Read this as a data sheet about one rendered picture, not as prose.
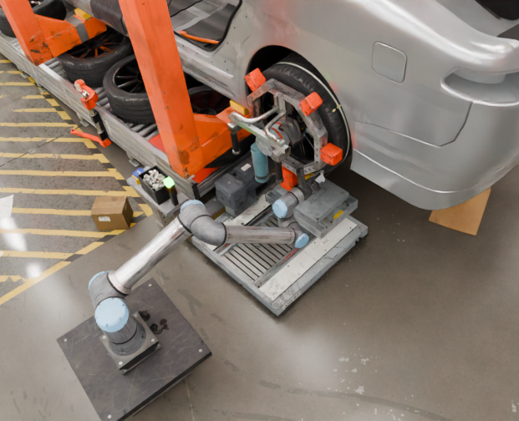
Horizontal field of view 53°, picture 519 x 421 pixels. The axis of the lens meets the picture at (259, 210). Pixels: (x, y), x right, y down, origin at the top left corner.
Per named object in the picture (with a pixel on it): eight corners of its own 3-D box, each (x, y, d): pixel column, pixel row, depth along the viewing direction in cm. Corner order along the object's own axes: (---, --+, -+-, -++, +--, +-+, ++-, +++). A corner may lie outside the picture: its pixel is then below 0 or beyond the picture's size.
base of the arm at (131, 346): (121, 363, 257) (114, 354, 250) (102, 338, 268) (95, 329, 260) (153, 338, 264) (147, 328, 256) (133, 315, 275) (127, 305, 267)
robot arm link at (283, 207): (272, 213, 285) (269, 200, 278) (287, 200, 290) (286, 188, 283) (283, 222, 280) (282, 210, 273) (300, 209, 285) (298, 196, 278)
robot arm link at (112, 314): (110, 348, 252) (97, 331, 239) (101, 321, 263) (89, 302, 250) (140, 334, 255) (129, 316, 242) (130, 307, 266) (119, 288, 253)
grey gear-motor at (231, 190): (282, 194, 361) (277, 156, 335) (236, 230, 344) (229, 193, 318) (263, 181, 370) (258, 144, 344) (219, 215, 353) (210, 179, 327)
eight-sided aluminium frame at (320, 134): (328, 184, 295) (328, 106, 254) (320, 190, 292) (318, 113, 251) (261, 142, 323) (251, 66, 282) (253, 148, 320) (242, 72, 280)
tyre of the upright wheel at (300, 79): (265, 78, 326) (326, 165, 332) (237, 97, 316) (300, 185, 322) (316, 27, 266) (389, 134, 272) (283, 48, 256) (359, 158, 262)
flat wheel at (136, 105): (95, 116, 408) (84, 91, 391) (139, 68, 446) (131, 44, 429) (168, 132, 387) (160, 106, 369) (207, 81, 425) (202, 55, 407)
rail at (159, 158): (206, 195, 354) (200, 173, 338) (195, 204, 350) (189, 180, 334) (35, 67, 484) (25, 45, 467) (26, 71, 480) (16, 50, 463)
